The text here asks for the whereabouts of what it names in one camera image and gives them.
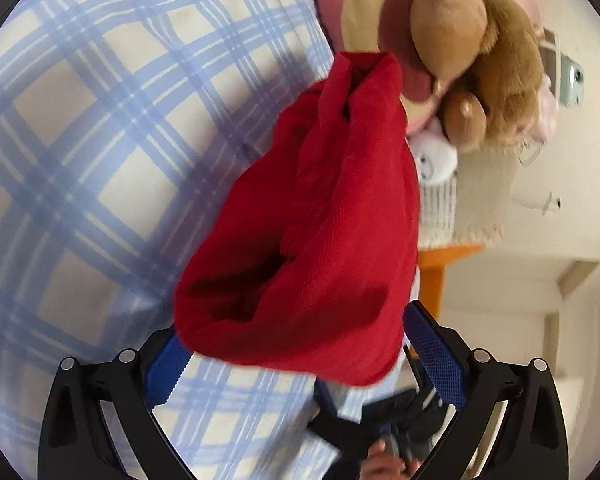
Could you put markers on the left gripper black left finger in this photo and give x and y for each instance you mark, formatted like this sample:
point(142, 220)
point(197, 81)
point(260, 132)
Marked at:
point(88, 401)

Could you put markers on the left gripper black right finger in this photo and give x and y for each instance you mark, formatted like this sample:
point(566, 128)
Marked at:
point(531, 442)

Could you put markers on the red knit sweater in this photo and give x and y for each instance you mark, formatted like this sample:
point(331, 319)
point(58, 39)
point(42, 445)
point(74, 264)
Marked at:
point(311, 260)

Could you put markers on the person's right hand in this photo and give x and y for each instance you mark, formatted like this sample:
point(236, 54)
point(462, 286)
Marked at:
point(382, 465)

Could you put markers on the large beige patchwork pillow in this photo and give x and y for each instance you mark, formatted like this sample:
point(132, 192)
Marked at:
point(484, 183)

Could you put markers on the white plush sheep toy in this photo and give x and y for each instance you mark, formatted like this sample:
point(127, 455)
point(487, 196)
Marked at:
point(434, 156)

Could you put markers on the blue plaid bed sheet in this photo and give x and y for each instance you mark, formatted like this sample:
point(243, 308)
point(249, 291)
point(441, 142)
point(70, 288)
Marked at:
point(123, 124)

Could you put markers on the brown plush bear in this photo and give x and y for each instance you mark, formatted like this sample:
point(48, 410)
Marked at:
point(448, 36)

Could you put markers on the pink round plush cushion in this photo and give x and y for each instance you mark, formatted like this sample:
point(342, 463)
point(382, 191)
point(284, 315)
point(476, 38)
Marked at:
point(384, 26)

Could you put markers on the orange bed frame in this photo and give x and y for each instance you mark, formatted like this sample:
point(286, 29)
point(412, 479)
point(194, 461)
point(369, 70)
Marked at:
point(432, 266)

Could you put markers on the teal instant camera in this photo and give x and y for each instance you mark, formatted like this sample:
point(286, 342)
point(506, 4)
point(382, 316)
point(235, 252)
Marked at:
point(571, 82)

